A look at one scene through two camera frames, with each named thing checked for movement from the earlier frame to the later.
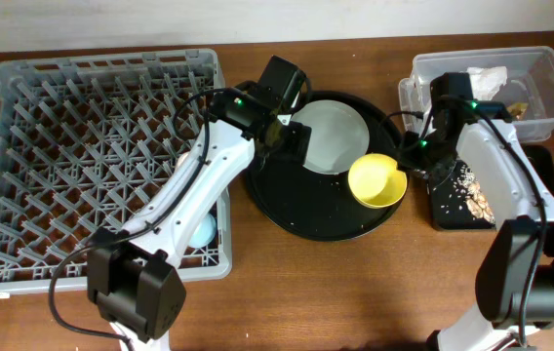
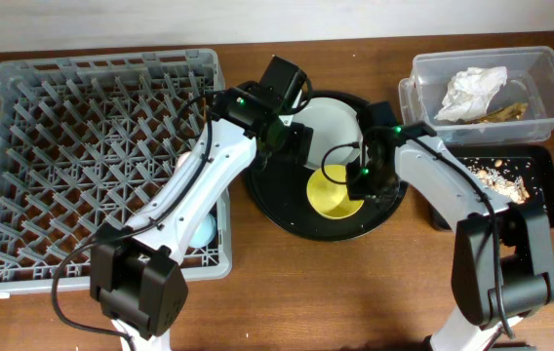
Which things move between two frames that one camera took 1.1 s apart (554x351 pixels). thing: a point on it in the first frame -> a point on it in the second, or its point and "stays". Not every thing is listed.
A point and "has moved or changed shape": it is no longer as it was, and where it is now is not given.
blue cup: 205,232 stays
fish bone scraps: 518,110 stays
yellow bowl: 375,181 has moved or changed shape
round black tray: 299,201 stays
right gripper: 408,156 -> 359,188
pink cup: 180,159 stays
